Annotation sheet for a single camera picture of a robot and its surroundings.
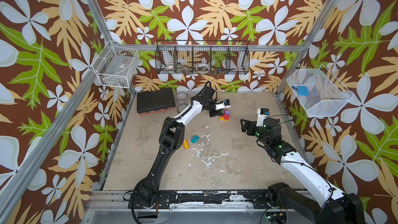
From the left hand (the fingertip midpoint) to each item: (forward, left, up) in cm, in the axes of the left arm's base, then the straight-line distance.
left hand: (221, 107), depth 99 cm
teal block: (-19, +17, -8) cm, 27 cm away
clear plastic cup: (+15, +28, -8) cm, 32 cm away
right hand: (-17, -10, +10) cm, 22 cm away
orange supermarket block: (-22, +23, -9) cm, 33 cm away
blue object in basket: (-1, -44, +17) cm, 47 cm away
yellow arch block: (-5, 0, -6) cm, 8 cm away
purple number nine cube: (-3, -4, -2) cm, 5 cm away
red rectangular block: (-4, -3, -5) cm, 7 cm away
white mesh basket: (-6, -50, +19) cm, 54 cm away
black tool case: (+12, +49, -8) cm, 51 cm away
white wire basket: (+10, +62, +24) cm, 68 cm away
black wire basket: (+24, +13, +21) cm, 35 cm away
